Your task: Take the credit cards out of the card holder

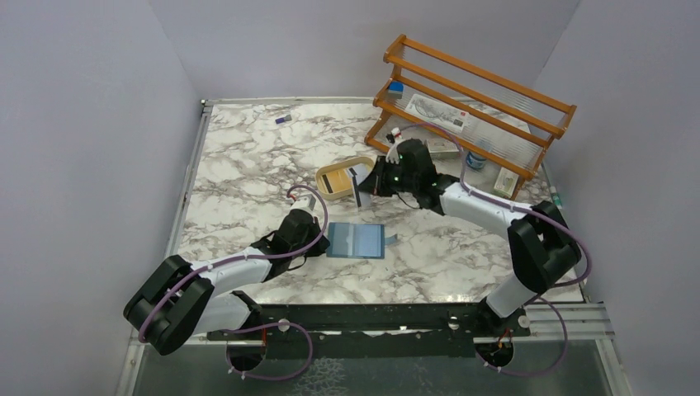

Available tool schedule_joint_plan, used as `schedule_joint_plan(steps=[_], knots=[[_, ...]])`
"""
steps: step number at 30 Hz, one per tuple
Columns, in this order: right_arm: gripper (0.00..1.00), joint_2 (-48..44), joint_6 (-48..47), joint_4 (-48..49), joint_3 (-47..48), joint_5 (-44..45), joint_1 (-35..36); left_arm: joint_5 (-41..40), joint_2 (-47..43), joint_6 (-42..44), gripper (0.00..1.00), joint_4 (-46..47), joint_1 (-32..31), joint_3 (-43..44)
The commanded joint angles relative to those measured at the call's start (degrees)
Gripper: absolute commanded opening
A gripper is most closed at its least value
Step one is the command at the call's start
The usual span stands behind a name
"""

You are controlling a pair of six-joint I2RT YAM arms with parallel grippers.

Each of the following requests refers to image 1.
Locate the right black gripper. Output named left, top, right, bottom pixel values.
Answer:
left=357, top=156, right=419, bottom=198

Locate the blue leather card holder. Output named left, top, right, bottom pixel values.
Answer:
left=326, top=223, right=398, bottom=259

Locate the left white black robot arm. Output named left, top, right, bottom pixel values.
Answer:
left=123, top=209, right=330, bottom=356

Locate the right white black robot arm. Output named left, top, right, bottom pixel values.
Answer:
left=357, top=139, right=582, bottom=336

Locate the grey card with black stripe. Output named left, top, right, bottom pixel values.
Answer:
left=348, top=163, right=371, bottom=180

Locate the yellow card with black stripe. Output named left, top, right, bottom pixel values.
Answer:
left=321, top=169, right=352, bottom=194

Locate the beige oval tray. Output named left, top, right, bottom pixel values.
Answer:
left=315, top=156, right=375, bottom=200

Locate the small grey cardboard box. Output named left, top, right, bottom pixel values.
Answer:
left=424, top=138, right=460, bottom=159

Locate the blue grey block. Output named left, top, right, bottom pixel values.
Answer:
left=386, top=81, right=404, bottom=100

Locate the white printed flat package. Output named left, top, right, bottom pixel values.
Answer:
left=405, top=93, right=472, bottom=134

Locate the blue white small jar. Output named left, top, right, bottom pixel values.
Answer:
left=465, top=151, right=487, bottom=171

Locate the small purple white object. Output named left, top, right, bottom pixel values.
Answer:
left=275, top=115, right=291, bottom=125

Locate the orange wooden shelf rack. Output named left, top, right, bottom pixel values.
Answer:
left=364, top=35, right=577, bottom=199

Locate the small white green box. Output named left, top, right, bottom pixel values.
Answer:
left=493, top=167, right=519, bottom=199

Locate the green white marker pen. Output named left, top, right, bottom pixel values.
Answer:
left=549, top=186, right=563, bottom=210

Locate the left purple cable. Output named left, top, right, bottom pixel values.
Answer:
left=137, top=184, right=330, bottom=382

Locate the purple cable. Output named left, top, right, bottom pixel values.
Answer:
left=137, top=184, right=330, bottom=382
left=399, top=122, right=593, bottom=380

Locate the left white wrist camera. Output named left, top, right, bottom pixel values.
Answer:
left=291, top=194, right=318, bottom=215

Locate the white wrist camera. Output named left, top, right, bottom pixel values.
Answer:
left=291, top=194, right=318, bottom=215
left=385, top=127, right=404, bottom=165

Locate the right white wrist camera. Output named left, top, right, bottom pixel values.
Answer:
left=385, top=127, right=404, bottom=165

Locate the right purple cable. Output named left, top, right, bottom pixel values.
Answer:
left=399, top=122, right=593, bottom=380

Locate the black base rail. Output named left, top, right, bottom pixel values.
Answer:
left=149, top=290, right=526, bottom=362

